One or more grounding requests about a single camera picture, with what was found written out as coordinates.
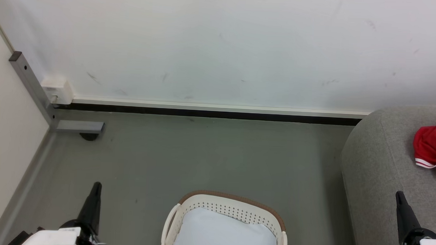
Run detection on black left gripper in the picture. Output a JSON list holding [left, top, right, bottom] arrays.
[[58, 181, 112, 245]]

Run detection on red garment with white stripes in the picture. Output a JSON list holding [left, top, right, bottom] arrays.
[[411, 113, 436, 180]]

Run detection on white laundry basket brown rim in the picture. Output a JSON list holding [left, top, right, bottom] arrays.
[[161, 188, 290, 245]]

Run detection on grey fabric sofa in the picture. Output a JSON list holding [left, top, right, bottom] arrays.
[[338, 102, 436, 245]]

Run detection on pale white cloth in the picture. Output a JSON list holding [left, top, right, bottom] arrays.
[[170, 206, 279, 245]]

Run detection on white and black baseboard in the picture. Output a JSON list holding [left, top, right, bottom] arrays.
[[53, 96, 371, 127]]

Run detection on white wall socket box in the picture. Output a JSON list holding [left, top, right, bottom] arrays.
[[40, 76, 75, 105]]

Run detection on grey metal frame leg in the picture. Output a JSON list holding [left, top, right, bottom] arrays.
[[6, 51, 107, 134]]

